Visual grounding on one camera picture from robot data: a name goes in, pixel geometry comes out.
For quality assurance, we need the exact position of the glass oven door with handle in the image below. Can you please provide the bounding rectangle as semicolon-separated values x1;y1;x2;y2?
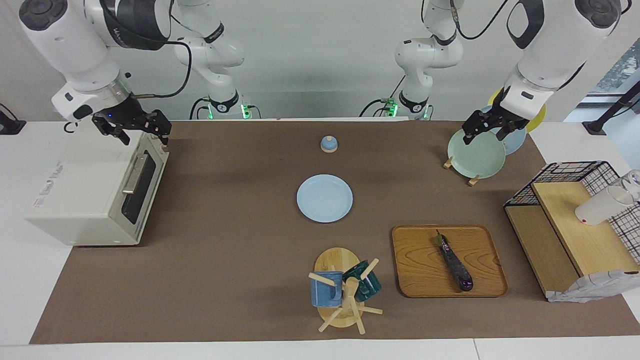
116;131;170;245

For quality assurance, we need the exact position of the brown table mat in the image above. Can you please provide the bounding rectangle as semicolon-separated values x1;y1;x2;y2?
29;120;640;345

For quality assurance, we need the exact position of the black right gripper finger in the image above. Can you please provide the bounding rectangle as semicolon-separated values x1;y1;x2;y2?
91;114;132;146
147;111;173;146

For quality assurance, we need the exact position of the white toaster oven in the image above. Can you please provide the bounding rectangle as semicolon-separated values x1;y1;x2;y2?
25;127;170;247

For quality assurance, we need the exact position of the light blue racked plate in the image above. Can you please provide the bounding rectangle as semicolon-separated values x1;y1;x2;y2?
480;105;527;156

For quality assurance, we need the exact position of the pale green racked plate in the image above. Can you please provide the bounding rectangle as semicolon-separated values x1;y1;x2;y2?
447;127;507;180

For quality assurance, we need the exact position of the black right base cable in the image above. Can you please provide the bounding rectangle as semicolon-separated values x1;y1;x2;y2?
189;97;213;121

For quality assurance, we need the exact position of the black clamp stand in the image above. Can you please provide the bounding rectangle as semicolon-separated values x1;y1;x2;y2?
582;80;640;136

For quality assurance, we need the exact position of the black base cable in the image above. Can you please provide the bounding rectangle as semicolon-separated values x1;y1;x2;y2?
189;97;213;121
359;75;407;118

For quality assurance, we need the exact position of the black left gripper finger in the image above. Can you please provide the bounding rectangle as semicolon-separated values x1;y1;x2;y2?
462;111;493;146
496;122;521;142

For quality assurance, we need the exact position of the wooden plate rack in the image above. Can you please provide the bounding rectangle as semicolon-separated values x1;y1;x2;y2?
443;156;481;187

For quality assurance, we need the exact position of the wooden serving tray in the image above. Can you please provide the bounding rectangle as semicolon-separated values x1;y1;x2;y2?
391;224;509;299

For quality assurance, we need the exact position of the black left base cable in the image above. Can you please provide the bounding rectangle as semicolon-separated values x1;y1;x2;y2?
359;75;407;118

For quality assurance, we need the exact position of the blue ceramic mug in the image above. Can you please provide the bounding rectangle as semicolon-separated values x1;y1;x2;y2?
310;270;345;308

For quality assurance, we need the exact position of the wire and wood shelf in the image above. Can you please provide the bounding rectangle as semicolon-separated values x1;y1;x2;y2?
503;161;640;303

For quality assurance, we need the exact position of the clear glass cup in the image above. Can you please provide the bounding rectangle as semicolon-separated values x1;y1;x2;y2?
620;170;640;202

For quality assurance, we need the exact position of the wooden mug tree stand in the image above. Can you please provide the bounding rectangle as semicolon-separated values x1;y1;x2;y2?
307;247;384;335

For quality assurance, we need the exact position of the yellow racked plate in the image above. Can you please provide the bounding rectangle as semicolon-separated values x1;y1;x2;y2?
487;87;547;133

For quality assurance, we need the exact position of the dark green ceramic mug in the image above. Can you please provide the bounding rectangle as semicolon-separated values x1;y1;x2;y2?
343;260;382;303

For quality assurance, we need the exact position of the white plastic cup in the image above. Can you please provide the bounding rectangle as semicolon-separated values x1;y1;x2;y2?
575;186;635;226

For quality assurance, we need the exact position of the dark purple eggplant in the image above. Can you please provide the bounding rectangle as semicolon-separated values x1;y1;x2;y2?
435;230;474;292

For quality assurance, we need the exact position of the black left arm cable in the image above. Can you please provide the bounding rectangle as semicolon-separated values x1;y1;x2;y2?
449;0;516;41

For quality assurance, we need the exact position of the black table clamp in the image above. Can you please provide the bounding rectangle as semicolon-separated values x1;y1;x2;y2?
0;104;27;136

